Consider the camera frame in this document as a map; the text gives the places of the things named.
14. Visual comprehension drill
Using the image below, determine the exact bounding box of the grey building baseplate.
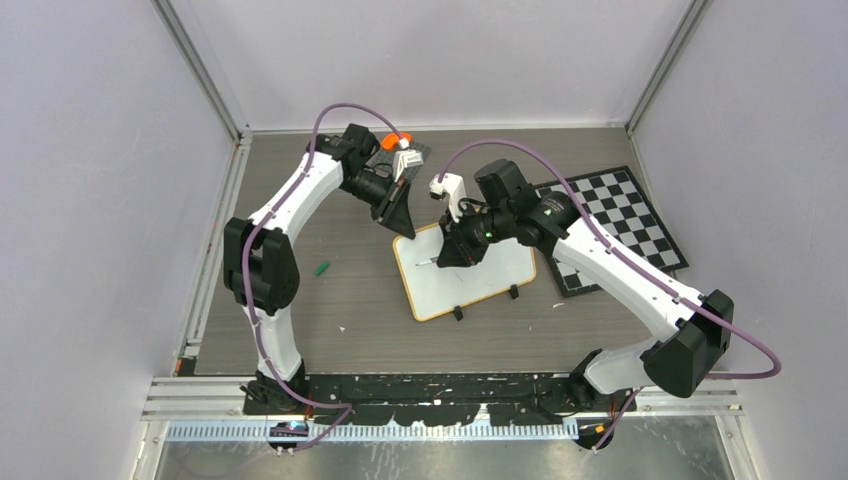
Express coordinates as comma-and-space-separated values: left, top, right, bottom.
369, 141, 431, 182

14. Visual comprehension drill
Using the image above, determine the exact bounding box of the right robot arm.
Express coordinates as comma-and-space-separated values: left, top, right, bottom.
429, 159, 734, 411

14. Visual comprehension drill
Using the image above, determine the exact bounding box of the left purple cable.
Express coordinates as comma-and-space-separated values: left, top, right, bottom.
239, 102, 407, 453

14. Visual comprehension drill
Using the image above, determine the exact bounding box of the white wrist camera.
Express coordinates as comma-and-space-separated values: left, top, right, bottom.
429, 173, 466, 223
392, 142, 424, 184

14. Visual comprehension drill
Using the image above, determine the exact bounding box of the orange curved block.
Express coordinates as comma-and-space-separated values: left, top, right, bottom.
380, 132, 412, 151

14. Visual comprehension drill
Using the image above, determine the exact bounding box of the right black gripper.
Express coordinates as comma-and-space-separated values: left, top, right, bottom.
438, 200, 513, 268

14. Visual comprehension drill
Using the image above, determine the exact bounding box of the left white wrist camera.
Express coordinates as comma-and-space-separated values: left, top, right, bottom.
392, 142, 424, 184

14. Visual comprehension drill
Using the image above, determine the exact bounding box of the yellow framed whiteboard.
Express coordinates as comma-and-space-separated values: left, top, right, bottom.
392, 224, 537, 322

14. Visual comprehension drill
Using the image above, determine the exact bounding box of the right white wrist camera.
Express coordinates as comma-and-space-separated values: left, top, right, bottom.
429, 173, 466, 223

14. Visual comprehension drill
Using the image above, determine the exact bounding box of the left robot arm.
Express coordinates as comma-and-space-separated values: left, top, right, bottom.
223, 124, 425, 414

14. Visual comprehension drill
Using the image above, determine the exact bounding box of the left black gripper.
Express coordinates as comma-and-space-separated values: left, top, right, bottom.
340, 169, 417, 240

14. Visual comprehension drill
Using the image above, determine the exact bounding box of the purple cable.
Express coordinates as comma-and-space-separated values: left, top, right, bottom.
435, 138, 783, 456
239, 102, 407, 453

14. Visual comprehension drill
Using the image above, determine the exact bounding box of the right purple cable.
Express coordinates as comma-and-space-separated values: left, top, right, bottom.
435, 138, 783, 456

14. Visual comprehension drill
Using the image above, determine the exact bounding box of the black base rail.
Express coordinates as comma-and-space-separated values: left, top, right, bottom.
240, 373, 631, 427

